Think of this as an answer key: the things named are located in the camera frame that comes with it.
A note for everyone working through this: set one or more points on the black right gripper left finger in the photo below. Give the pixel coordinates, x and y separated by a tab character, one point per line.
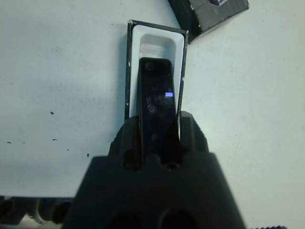
128	143

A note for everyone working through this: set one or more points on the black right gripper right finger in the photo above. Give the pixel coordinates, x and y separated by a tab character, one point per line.
193	138

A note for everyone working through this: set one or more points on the slim black camera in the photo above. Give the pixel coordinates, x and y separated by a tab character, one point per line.
157	124

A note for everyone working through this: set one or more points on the black box lid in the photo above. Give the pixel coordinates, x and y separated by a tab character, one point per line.
214	14

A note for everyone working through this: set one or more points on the black box with white tray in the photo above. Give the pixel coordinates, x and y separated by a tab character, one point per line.
135	71

